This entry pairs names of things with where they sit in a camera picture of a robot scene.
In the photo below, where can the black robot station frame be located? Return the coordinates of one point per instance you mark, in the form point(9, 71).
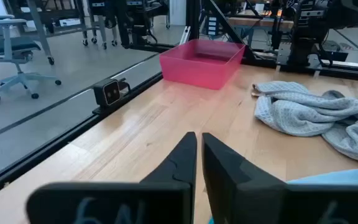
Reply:
point(126, 25)

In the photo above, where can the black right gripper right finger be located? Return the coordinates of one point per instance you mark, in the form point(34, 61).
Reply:
point(247, 193)

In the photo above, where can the pink plastic basket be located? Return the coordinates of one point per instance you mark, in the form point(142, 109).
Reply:
point(197, 71)

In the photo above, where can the small black table camera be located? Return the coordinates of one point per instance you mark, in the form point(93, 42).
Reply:
point(109, 92)

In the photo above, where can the grey waffle-weave towel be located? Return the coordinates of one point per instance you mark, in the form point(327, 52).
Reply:
point(303, 115)

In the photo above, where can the white office chair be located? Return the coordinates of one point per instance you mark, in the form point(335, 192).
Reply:
point(8, 49)

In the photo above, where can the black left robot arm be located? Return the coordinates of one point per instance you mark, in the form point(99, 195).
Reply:
point(303, 37)

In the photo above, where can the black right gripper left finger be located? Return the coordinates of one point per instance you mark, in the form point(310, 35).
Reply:
point(154, 202)

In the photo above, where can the black aluminium table frame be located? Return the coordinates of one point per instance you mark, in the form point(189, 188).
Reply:
point(57, 143)

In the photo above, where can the grey wheeled workbench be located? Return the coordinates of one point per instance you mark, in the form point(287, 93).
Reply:
point(40, 31)

